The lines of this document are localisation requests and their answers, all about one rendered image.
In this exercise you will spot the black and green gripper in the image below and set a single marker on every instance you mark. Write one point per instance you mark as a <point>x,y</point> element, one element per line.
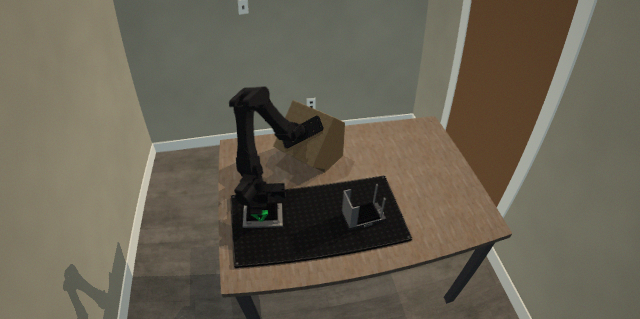
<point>254,212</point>

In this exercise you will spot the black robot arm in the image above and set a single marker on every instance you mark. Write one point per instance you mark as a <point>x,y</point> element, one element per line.
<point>247,158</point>

